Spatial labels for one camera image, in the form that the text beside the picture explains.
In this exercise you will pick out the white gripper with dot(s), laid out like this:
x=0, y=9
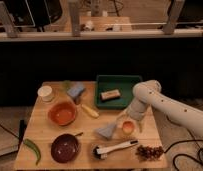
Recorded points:
x=136, y=110

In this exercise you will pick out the orange yellow apple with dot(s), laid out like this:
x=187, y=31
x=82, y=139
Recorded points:
x=128, y=127

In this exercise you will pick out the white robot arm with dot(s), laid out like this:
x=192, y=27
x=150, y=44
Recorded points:
x=148, y=93

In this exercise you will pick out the grey folded cloth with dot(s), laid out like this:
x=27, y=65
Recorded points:
x=107, y=131

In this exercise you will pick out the green plastic tray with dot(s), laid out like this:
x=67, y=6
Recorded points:
x=124, y=83

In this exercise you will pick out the tan rectangular block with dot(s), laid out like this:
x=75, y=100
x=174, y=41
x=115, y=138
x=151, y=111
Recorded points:
x=111, y=94

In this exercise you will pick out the dark brown grape bunch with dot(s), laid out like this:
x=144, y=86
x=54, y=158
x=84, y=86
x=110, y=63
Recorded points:
x=147, y=153

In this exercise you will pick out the yellow banana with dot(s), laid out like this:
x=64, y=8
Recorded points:
x=91, y=112

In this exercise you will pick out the blue sponge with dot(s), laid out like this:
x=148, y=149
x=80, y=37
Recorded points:
x=76, y=90

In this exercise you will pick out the orange bowl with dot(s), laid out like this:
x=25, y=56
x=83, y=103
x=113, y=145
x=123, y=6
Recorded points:
x=62, y=113

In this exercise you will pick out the dark purple bowl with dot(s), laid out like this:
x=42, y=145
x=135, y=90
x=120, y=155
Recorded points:
x=65, y=148

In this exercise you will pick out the green small object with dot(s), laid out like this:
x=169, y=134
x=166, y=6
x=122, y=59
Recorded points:
x=66, y=84

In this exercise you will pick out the white paper cup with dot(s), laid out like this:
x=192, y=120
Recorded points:
x=46, y=93

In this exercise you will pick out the green chili pepper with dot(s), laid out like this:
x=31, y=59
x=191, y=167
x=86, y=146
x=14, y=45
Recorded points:
x=30, y=144

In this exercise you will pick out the white handled brush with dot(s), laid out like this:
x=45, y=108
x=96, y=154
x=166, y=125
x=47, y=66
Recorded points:
x=102, y=152

